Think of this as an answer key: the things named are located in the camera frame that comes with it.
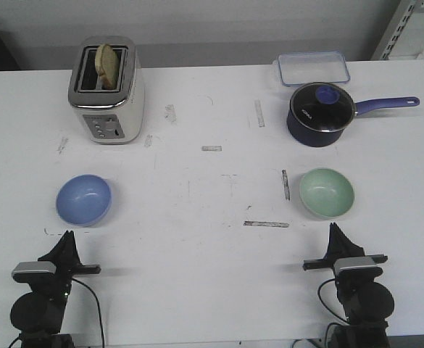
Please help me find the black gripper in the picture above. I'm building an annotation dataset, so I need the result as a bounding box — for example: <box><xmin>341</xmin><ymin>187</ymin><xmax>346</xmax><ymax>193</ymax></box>
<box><xmin>302</xmin><ymin>223</ymin><xmax>388</xmax><ymax>271</ymax></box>
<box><xmin>38</xmin><ymin>231</ymin><xmax>101</xmax><ymax>290</ymax></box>

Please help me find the blue bowl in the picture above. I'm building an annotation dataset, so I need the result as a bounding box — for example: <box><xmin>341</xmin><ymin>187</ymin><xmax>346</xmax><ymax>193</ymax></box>
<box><xmin>56</xmin><ymin>174</ymin><xmax>112</xmax><ymax>227</ymax></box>

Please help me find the green bowl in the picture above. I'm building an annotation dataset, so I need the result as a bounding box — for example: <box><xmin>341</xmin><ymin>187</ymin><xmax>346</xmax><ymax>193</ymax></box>
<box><xmin>299</xmin><ymin>167</ymin><xmax>355</xmax><ymax>218</ymax></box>

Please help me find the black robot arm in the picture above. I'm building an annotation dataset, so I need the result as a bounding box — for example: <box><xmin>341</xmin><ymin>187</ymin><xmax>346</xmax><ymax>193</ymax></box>
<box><xmin>9</xmin><ymin>231</ymin><xmax>101</xmax><ymax>347</ymax></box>
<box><xmin>302</xmin><ymin>223</ymin><xmax>395</xmax><ymax>347</ymax></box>

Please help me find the dark blue saucepan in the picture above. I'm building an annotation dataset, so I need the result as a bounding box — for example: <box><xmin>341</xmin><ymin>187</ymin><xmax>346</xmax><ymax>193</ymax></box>
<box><xmin>286</xmin><ymin>96</ymin><xmax>420</xmax><ymax>147</ymax></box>

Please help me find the glass lid blue knob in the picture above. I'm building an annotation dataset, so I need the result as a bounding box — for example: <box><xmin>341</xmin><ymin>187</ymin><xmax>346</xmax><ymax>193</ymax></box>
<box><xmin>291</xmin><ymin>82</ymin><xmax>356</xmax><ymax>132</ymax></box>

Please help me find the white silver toaster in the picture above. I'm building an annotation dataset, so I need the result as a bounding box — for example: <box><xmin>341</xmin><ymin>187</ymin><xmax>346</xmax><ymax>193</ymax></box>
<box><xmin>67</xmin><ymin>36</ymin><xmax>145</xmax><ymax>144</ymax></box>

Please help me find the clear plastic container blue rim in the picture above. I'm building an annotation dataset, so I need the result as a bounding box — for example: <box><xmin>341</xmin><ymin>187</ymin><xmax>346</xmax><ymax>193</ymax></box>
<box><xmin>273</xmin><ymin>51</ymin><xmax>350</xmax><ymax>87</ymax></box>

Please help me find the bread slice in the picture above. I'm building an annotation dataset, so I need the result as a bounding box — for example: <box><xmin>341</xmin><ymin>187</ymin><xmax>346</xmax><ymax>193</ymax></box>
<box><xmin>94</xmin><ymin>44</ymin><xmax>120</xmax><ymax>90</ymax></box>

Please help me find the metal shelving upright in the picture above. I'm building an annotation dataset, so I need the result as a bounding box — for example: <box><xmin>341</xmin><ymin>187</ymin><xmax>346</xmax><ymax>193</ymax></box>
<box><xmin>370</xmin><ymin>0</ymin><xmax>423</xmax><ymax>60</ymax></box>

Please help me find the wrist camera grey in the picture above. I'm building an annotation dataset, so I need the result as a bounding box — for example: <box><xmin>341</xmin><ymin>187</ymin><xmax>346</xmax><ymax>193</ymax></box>
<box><xmin>333</xmin><ymin>256</ymin><xmax>380</xmax><ymax>276</ymax></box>
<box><xmin>12</xmin><ymin>261</ymin><xmax>57</xmax><ymax>283</ymax></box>

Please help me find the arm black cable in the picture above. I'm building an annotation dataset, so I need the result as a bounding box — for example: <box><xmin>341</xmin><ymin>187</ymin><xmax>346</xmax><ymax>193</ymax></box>
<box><xmin>291</xmin><ymin>278</ymin><xmax>346</xmax><ymax>348</ymax></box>
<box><xmin>7</xmin><ymin>278</ymin><xmax>106</xmax><ymax>348</ymax></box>

